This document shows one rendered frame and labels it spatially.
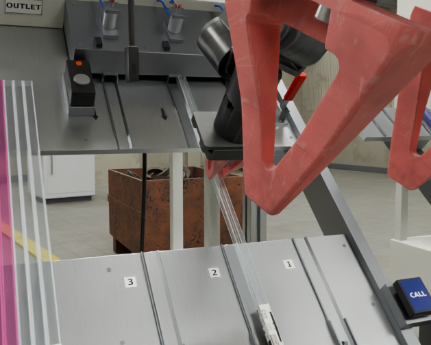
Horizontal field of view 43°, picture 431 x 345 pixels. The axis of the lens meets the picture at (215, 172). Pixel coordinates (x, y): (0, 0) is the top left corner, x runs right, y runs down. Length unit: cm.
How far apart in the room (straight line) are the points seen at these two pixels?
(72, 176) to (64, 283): 652
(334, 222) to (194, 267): 25
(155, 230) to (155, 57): 275
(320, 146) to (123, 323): 52
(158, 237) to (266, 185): 345
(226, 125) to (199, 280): 20
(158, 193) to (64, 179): 367
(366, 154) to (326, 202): 1079
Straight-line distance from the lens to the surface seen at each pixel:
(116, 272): 69
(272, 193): 18
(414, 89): 26
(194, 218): 369
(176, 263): 71
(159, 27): 97
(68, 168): 716
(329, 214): 87
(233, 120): 69
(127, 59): 72
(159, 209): 359
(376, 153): 1148
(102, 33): 92
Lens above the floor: 102
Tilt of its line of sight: 5 degrees down
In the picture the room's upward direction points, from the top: straight up
